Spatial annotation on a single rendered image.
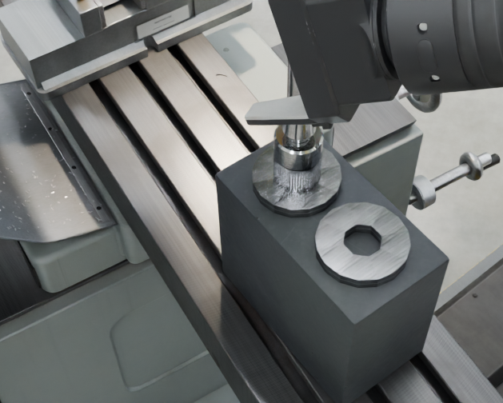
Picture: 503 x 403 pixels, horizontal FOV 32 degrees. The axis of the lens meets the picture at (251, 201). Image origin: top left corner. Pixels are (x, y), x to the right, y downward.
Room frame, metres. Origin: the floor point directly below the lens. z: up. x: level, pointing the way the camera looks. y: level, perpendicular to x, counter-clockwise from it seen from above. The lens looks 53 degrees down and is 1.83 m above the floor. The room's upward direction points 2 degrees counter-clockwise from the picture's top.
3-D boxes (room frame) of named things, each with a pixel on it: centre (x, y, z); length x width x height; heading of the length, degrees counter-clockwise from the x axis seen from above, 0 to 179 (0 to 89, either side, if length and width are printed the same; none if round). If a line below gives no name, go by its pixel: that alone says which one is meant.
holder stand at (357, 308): (0.51, -0.08, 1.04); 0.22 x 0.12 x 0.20; 35
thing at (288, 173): (0.55, -0.05, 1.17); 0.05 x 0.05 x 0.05
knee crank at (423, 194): (1.03, -0.38, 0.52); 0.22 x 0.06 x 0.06; 119
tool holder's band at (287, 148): (0.55, -0.05, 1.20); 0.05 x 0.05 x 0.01
